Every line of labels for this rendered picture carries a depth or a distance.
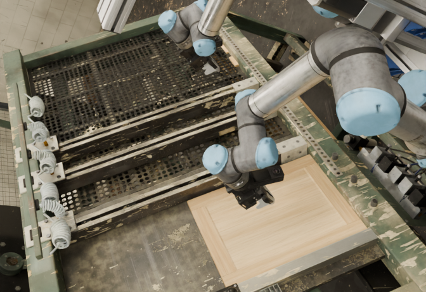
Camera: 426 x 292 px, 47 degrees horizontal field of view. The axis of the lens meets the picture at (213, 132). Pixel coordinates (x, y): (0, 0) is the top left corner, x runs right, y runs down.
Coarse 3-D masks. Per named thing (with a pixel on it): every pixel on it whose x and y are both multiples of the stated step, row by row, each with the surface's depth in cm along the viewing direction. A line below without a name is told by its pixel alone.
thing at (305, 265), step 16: (352, 240) 174; (368, 240) 174; (304, 256) 172; (320, 256) 171; (336, 256) 171; (272, 272) 169; (288, 272) 168; (304, 272) 170; (240, 288) 166; (256, 288) 165
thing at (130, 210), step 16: (288, 144) 208; (304, 144) 207; (288, 160) 209; (192, 176) 201; (208, 176) 203; (160, 192) 198; (176, 192) 196; (192, 192) 199; (208, 192) 203; (48, 208) 179; (112, 208) 194; (128, 208) 193; (144, 208) 195; (160, 208) 198; (48, 224) 188; (80, 224) 192; (96, 224) 190; (112, 224) 194; (32, 240) 183; (48, 240) 183; (80, 240) 192
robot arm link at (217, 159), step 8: (216, 144) 132; (208, 152) 131; (216, 152) 130; (224, 152) 129; (208, 160) 130; (216, 160) 129; (224, 160) 129; (208, 168) 130; (216, 168) 129; (224, 168) 130; (232, 168) 130; (216, 176) 134; (224, 176) 132; (232, 176) 133; (240, 176) 136
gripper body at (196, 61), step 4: (192, 48) 185; (180, 52) 187; (184, 52) 187; (188, 52) 188; (192, 52) 189; (184, 56) 191; (188, 56) 189; (192, 56) 190; (196, 56) 190; (200, 56) 189; (204, 56) 189; (208, 56) 190; (188, 60) 192; (192, 60) 190; (196, 60) 190; (200, 60) 191; (204, 60) 192; (192, 64) 190; (196, 64) 191; (200, 64) 192; (204, 64) 193; (196, 68) 194; (200, 68) 193
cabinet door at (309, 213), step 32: (224, 192) 200; (288, 192) 197; (320, 192) 195; (224, 224) 189; (256, 224) 187; (288, 224) 185; (320, 224) 184; (352, 224) 182; (224, 256) 178; (256, 256) 177; (288, 256) 175
